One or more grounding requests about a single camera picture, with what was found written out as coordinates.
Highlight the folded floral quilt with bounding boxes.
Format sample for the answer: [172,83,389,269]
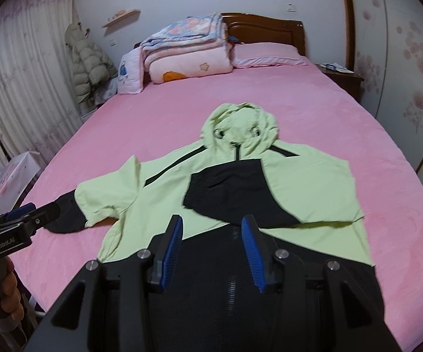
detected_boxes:
[140,13,228,51]

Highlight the green and black hooded jacket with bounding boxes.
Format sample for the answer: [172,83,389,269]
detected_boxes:
[46,102,386,352]

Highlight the wooden wall shelf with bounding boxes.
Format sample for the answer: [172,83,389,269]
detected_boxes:
[101,8,140,28]

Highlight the person's left hand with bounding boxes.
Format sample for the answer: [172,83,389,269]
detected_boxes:
[0,255,26,325]

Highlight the white cardboard box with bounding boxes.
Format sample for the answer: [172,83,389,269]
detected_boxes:
[0,150,45,221]

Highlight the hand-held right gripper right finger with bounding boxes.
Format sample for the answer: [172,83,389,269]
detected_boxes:
[241,214,403,352]

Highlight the papers and blue item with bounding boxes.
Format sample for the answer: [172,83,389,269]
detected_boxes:
[321,60,355,74]

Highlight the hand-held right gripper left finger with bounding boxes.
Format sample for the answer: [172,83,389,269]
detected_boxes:
[24,214,184,352]

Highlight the folded pink cartoon quilt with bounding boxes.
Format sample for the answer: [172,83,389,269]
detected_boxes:
[143,42,234,85]

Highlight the pale green puffer coat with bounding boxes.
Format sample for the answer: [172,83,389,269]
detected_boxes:
[65,22,118,114]

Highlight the wooden nightstand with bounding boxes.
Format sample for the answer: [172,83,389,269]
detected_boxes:
[314,62,365,103]

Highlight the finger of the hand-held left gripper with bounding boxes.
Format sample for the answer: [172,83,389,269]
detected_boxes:
[21,200,62,241]
[0,203,36,228]

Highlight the floral print wardrobe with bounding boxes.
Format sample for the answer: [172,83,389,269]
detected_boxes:
[354,0,423,177]

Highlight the wooden headboard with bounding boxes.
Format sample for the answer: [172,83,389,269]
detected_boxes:
[134,12,305,57]

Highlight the small cartoon print pillow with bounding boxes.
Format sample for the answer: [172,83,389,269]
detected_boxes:
[116,49,146,95]

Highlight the wooden door frame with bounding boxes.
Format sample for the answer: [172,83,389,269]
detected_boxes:
[338,0,367,81]

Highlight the bed with pink sheet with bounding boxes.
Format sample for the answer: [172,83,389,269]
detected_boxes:
[0,53,423,352]

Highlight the pink pillow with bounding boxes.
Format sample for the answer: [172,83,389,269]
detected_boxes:
[231,42,309,70]

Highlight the white pink curtain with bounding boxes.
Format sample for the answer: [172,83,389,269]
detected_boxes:
[0,0,84,177]

